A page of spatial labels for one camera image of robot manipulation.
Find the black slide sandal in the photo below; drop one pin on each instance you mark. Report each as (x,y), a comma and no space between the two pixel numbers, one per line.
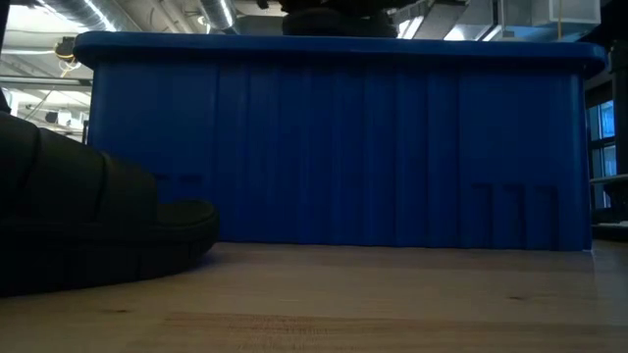
(73,220)
(338,24)

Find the blue plastic bin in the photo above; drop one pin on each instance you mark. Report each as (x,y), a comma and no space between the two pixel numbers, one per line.
(343,147)

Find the blue lit window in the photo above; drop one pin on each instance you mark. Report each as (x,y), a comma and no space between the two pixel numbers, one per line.
(602,132)

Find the black metal pole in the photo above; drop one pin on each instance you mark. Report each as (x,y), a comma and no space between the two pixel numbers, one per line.
(620,122)

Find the silver ceiling duct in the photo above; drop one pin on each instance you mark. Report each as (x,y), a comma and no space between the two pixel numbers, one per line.
(83,12)
(218,12)

